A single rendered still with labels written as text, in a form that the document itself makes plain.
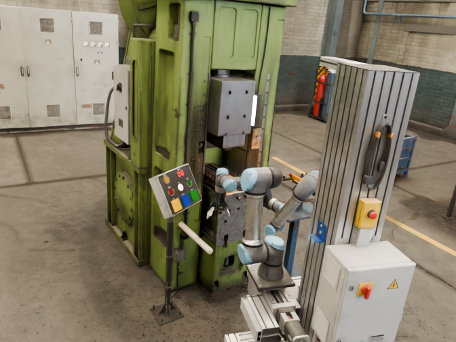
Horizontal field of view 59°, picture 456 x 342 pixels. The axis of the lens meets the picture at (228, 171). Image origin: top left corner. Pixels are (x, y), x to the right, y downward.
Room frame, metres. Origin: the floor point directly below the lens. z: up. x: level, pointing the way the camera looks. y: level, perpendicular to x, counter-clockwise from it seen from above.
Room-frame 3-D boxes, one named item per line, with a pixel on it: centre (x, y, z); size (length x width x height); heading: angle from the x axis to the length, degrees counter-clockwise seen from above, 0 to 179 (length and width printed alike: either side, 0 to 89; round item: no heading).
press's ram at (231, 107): (3.14, 0.06, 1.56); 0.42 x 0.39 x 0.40; 36
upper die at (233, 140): (3.11, 0.09, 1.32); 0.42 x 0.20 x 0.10; 36
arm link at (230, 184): (2.30, -0.02, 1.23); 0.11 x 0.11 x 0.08; 25
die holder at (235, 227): (3.15, 0.06, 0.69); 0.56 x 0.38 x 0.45; 36
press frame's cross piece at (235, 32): (3.26, 0.15, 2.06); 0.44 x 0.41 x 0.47; 36
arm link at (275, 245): (1.98, -0.29, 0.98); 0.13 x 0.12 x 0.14; 115
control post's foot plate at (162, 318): (2.55, 0.38, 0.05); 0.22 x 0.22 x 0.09; 36
